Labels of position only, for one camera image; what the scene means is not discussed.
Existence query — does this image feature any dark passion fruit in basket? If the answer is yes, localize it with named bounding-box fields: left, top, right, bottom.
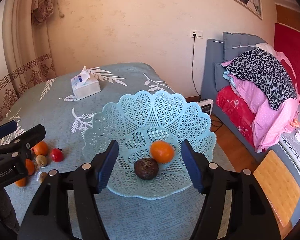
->
left=134, top=158, right=159, bottom=180

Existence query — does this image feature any light blue lattice fruit basket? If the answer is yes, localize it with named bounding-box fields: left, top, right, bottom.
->
left=83, top=91, right=216, bottom=200

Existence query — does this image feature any small orange on table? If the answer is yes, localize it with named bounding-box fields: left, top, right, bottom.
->
left=32, top=141, right=49, bottom=156

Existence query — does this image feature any kiwi fruit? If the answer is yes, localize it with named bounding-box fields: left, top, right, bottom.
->
left=36, top=154, right=47, bottom=167
left=37, top=172, right=47, bottom=184

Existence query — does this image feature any white wall socket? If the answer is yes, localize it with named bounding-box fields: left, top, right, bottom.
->
left=190, top=30, right=203, bottom=38

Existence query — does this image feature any grey blue sofa bed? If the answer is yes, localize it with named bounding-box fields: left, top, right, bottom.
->
left=201, top=32, right=300, bottom=173

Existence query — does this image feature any black power cable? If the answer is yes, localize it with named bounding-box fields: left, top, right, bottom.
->
left=191, top=34, right=223, bottom=133

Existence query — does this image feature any grey sofa cushion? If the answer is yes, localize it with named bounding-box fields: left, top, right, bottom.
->
left=223, top=32, right=265, bottom=61

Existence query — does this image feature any orange in basket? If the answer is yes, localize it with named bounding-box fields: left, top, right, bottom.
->
left=149, top=140, right=174, bottom=164

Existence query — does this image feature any red floral blanket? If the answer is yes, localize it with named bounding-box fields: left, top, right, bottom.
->
left=216, top=85, right=256, bottom=147

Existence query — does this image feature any red tomato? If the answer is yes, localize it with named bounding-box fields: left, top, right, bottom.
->
left=50, top=148, right=64, bottom=163

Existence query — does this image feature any leopard print blanket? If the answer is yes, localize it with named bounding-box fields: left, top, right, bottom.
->
left=222, top=47, right=297, bottom=111

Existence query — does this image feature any white space heater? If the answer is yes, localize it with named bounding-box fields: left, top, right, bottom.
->
left=198, top=99, right=213, bottom=115

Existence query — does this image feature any tissue box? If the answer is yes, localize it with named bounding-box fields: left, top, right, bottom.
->
left=71, top=66, right=101, bottom=100

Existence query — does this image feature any beige patterned curtain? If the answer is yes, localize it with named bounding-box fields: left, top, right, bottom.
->
left=0, top=0, right=64, bottom=123

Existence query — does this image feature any pink quilt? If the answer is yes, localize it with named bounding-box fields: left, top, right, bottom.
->
left=221, top=64, right=300, bottom=152

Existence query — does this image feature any wooden stool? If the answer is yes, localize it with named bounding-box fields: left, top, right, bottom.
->
left=254, top=150, right=300, bottom=227

